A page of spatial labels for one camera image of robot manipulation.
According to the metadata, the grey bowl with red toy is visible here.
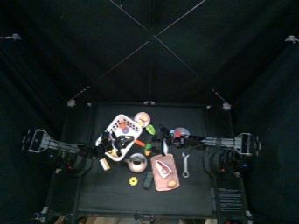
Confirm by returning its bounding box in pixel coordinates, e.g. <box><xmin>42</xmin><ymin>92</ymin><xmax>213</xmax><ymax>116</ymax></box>
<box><xmin>169</xmin><ymin>127</ymin><xmax>192</xmax><ymax>140</ymax></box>

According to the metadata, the toy knife with black handle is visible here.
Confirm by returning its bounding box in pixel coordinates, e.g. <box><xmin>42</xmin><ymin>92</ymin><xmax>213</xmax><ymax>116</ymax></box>
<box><xmin>161</xmin><ymin>137</ymin><xmax>169</xmax><ymax>156</ymax></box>

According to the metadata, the pink toy cutting board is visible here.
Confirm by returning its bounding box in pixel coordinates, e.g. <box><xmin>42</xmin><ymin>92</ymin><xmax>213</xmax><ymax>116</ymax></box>
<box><xmin>149</xmin><ymin>153</ymin><xmax>181</xmax><ymax>193</ymax></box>

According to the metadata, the white plastic lattice basket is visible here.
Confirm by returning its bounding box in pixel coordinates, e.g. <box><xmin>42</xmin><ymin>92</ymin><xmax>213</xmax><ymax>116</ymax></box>
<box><xmin>94</xmin><ymin>114</ymin><xmax>144</xmax><ymax>162</ymax></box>

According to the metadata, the yellow white toy block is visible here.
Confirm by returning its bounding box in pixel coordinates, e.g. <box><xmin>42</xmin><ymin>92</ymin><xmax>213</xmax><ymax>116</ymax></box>
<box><xmin>97</xmin><ymin>157</ymin><xmax>112</xmax><ymax>172</ymax></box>

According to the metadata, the yellow toy flower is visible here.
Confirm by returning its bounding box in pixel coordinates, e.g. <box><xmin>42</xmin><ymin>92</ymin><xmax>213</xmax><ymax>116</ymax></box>
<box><xmin>126</xmin><ymin>176</ymin><xmax>140</xmax><ymax>187</ymax></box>

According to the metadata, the white printed label sticker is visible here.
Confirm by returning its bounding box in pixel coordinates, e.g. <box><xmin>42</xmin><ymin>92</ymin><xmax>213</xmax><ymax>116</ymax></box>
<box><xmin>216</xmin><ymin>187</ymin><xmax>245</xmax><ymax>214</ymax></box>

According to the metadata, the green toy leaf vegetable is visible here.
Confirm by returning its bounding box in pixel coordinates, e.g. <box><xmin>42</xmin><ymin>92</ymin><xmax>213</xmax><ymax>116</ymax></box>
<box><xmin>144</xmin><ymin>123</ymin><xmax>156</xmax><ymax>136</ymax></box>

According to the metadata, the pink plate with toy food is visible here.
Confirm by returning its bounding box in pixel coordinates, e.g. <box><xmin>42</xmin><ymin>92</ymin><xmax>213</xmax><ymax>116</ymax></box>
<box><xmin>133</xmin><ymin>111</ymin><xmax>152</xmax><ymax>129</ymax></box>

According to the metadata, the dark green rectangular block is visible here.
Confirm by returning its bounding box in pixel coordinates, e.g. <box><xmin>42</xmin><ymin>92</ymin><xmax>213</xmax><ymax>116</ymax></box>
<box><xmin>142</xmin><ymin>171</ymin><xmax>154</xmax><ymax>189</ymax></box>

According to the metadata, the silver toy wrench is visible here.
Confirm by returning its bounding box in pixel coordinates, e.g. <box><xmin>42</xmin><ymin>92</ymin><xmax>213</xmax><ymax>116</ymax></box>
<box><xmin>181</xmin><ymin>151</ymin><xmax>192</xmax><ymax>179</ymax></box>

